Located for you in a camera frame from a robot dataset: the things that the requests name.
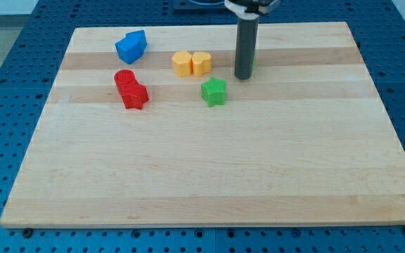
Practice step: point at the green circle block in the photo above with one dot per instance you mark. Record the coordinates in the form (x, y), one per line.
(254, 61)

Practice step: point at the yellow hexagon block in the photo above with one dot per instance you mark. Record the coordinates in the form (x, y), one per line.
(182, 63)

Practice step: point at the red circle block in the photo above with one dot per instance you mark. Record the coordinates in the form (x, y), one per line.
(125, 80)

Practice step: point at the green star block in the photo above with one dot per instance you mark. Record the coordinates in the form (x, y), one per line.
(213, 91)

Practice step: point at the wooden board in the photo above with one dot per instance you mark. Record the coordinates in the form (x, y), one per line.
(306, 141)

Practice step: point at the yellow heart block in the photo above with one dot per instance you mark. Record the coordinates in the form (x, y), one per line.
(202, 63)

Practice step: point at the red star block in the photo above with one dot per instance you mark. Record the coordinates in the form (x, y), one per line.
(135, 96)

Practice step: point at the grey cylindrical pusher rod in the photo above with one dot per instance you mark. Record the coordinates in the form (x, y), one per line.
(245, 47)

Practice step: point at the blue pentagon block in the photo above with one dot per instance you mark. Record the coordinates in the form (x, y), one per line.
(139, 39)

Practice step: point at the blue cube block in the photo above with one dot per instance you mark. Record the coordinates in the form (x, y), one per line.
(128, 50)

